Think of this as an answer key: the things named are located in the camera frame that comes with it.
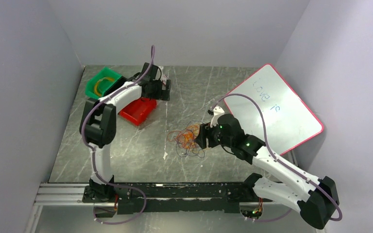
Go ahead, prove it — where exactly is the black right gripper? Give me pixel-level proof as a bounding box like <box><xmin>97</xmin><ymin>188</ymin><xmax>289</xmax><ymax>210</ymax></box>
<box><xmin>194</xmin><ymin>120</ymin><xmax>234</xmax><ymax>149</ymax></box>

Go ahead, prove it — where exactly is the orange thin cable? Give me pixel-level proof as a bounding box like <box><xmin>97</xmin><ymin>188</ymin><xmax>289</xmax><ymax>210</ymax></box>
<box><xmin>167</xmin><ymin>125</ymin><xmax>206</xmax><ymax>152</ymax></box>

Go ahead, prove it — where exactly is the purple thin cable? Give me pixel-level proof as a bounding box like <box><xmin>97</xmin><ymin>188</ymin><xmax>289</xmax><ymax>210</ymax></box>
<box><xmin>175</xmin><ymin>120</ymin><xmax>206</xmax><ymax>159</ymax></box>

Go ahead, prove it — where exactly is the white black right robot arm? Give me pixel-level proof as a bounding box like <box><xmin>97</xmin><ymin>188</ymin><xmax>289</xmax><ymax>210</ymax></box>
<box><xmin>194</xmin><ymin>114</ymin><xmax>339</xmax><ymax>230</ymax></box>

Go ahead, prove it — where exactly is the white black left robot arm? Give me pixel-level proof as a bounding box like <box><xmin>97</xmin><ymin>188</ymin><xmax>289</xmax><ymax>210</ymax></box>
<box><xmin>79</xmin><ymin>63</ymin><xmax>171</xmax><ymax>202</ymax></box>

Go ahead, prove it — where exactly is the red plastic bin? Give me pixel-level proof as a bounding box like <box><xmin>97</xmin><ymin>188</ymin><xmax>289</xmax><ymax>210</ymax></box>
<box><xmin>119</xmin><ymin>98</ymin><xmax>157</xmax><ymax>126</ymax></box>

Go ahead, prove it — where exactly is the black plastic bin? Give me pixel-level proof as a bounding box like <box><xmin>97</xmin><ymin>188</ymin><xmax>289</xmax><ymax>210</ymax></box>
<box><xmin>108</xmin><ymin>76</ymin><xmax>142</xmax><ymax>95</ymax></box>

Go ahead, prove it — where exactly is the green plastic bin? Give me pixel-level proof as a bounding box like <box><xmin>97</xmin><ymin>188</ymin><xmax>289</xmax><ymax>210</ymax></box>
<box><xmin>85</xmin><ymin>67</ymin><xmax>122</xmax><ymax>99</ymax></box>

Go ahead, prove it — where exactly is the pink framed whiteboard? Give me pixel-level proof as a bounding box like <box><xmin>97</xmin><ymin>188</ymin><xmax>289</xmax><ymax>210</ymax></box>
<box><xmin>224</xmin><ymin>64</ymin><xmax>324</xmax><ymax>155</ymax></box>

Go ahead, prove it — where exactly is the yellow thin cable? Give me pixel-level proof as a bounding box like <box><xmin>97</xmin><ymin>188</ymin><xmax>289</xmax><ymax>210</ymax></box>
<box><xmin>181</xmin><ymin>127</ymin><xmax>203</xmax><ymax>149</ymax></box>

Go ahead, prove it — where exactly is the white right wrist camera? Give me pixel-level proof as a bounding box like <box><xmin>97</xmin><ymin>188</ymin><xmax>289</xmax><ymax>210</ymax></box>
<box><xmin>208</xmin><ymin>105</ymin><xmax>225</xmax><ymax>128</ymax></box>

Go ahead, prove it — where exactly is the purple right arm hose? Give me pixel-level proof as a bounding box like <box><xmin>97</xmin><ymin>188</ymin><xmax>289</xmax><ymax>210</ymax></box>
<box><xmin>211</xmin><ymin>93</ymin><xmax>343</xmax><ymax>223</ymax></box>

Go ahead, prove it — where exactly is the yellow cable in green bin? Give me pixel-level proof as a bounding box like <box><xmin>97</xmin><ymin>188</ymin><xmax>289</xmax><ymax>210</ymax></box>
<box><xmin>93</xmin><ymin>77</ymin><xmax>116</xmax><ymax>96</ymax></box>

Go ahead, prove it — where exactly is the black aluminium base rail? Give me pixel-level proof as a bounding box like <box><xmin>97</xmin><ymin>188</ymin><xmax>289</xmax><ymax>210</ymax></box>
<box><xmin>34</xmin><ymin>182</ymin><xmax>269</xmax><ymax>217</ymax></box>

